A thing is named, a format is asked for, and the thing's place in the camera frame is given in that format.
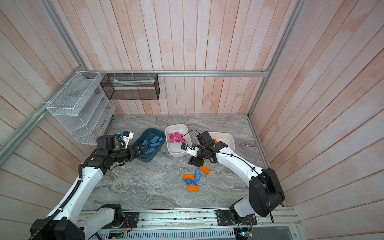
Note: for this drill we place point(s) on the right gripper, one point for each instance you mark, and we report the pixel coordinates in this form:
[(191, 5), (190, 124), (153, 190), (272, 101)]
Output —
[(196, 161)]

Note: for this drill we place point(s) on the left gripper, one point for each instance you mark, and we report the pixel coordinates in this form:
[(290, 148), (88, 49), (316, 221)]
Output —
[(138, 152)]

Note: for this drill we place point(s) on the orange lego plate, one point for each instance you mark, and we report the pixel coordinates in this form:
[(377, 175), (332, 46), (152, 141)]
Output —
[(192, 188), (189, 177), (205, 170)]

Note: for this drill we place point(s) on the orange lego top plate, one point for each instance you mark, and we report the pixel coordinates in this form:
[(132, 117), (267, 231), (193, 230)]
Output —
[(189, 177)]

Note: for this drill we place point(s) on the orange lego bottom plate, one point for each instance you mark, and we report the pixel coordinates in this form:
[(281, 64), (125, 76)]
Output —
[(192, 188)]

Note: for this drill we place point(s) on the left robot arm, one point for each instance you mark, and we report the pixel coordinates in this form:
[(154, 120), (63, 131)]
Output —
[(62, 222)]

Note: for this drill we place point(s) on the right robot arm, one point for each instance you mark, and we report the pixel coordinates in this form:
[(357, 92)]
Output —
[(265, 190)]

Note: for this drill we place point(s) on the dark teal plastic bin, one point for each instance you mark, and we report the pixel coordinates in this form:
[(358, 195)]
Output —
[(148, 135)]

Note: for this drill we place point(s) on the right white plastic bin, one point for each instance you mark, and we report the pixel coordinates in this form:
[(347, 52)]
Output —
[(225, 138)]

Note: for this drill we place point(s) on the white plastic bin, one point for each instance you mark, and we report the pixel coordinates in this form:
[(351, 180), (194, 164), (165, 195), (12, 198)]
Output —
[(225, 138), (175, 148)]

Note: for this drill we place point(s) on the middle white plastic bin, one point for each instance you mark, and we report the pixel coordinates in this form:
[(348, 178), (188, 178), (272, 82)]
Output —
[(175, 148)]

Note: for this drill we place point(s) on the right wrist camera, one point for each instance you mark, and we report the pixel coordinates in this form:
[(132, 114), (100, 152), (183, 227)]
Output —
[(193, 151)]

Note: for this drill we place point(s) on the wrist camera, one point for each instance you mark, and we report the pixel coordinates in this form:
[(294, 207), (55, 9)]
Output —
[(124, 139), (193, 151)]

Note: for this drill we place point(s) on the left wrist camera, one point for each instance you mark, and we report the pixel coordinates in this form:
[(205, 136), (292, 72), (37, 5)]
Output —
[(124, 139)]

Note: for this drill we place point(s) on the black wire mesh basket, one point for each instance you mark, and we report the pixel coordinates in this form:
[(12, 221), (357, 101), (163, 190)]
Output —
[(131, 87)]

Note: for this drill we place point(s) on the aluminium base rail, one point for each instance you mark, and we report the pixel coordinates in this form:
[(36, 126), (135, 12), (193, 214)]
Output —
[(206, 223)]

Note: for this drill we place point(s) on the white wire mesh shelf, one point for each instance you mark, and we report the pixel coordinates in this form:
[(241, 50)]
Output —
[(83, 110)]

